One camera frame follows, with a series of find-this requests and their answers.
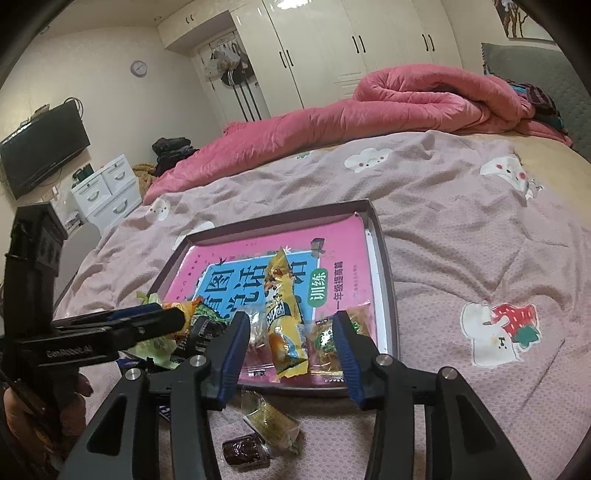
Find person's left hand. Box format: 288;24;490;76
0;373;93;467

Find striped dark clothes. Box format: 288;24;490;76
508;79;573;146

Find pink quilt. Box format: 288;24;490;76
143;66;573;206

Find beige bed sheet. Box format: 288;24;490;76
508;131;591;204

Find white drawer cabinet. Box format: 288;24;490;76
70;154;141;232

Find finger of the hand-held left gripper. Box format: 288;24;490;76
53;305;162;329
133;307;185;345

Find wall picture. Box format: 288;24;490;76
493;0;559;41

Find white wardrobe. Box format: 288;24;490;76
157;0;462;121

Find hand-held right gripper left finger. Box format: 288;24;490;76
58;311;252;480

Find brown knitted cloth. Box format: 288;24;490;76
133;162;155;195

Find green label cake packet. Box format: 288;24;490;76
308;302;372;374

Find dark clothes pile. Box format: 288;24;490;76
152;137;199;176

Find yellow green snack packet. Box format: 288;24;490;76
241;390;301;457

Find pink book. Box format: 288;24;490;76
164;215;379;386

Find grey cardboard tray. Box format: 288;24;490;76
148;198;400;398

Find clear red snack packet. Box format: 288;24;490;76
242;309;271;366

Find grey quilted headboard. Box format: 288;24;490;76
481;43;591;162

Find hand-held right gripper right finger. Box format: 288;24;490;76
333;310;536;480

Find yellow cartoon snack packet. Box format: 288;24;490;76
263;247;309;383

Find dark brown snack packet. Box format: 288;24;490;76
222;431;271;470

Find hanging bags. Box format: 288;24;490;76
205;44;250;87

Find white door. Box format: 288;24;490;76
198;37;271;125

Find dark blue snack bar wrapper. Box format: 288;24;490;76
117;359;172;422

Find light green snack packet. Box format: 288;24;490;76
124;335;183;372

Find black television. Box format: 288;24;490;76
0;102;90;200

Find green leaf print packet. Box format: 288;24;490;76
191;301;230;325

